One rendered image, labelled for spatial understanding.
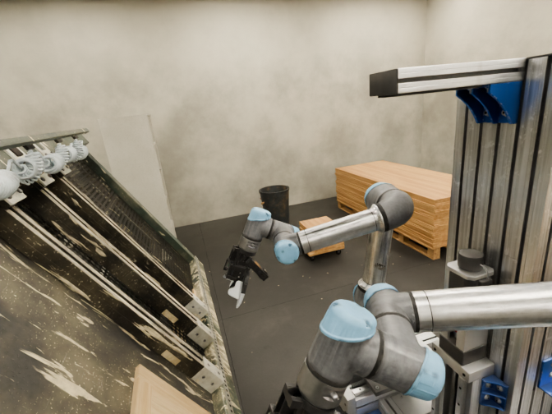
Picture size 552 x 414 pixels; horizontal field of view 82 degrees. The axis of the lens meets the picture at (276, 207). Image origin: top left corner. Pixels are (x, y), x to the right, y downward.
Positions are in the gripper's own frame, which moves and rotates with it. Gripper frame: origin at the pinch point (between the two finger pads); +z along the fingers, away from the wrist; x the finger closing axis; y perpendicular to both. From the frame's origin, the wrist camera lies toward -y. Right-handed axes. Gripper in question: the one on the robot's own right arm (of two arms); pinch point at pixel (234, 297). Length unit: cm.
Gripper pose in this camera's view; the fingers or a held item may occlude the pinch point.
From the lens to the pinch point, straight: 124.5
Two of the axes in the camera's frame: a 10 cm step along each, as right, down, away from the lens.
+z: -3.5, 9.2, 1.5
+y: -8.9, -2.8, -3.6
